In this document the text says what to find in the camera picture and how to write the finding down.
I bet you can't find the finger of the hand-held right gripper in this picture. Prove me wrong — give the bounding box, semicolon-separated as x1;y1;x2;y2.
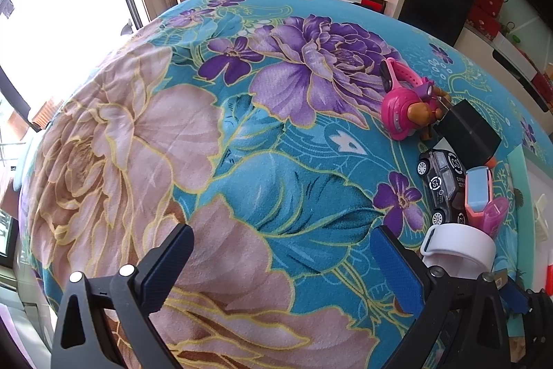
497;276;531;315

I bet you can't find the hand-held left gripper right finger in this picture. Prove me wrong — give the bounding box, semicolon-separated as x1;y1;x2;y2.
371;224;515;369

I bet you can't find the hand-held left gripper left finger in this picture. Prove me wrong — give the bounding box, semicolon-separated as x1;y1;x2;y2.
51;223;195;369

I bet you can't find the magenta tube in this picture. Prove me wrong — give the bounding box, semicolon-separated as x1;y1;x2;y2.
479;197;511;240

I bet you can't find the black toy car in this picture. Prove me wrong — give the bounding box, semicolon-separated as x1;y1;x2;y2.
416;148;469;228

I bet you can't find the light green cardboard box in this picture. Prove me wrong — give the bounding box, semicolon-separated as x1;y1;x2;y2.
503;144;553;296

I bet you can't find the black charger block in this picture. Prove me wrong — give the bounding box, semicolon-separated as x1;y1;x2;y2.
433;99;503;167

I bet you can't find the white power adapter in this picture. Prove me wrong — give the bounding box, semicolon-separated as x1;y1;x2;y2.
420;223;497;280

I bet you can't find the pink and blue utility knife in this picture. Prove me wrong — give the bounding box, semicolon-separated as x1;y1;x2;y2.
464;167;495;229

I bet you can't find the floral printed blanket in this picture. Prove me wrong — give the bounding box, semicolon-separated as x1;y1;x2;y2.
17;0;553;369

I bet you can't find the pink toy dog figure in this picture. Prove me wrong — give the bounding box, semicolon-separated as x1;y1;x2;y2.
380;86;454;142

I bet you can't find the pink wrist watch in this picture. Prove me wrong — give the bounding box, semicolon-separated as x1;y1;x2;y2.
379;57;434;95

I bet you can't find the white television stand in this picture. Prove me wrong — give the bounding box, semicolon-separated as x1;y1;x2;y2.
453;23;553;114

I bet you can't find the red gift box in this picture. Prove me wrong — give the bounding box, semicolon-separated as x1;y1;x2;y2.
464;3;502;40

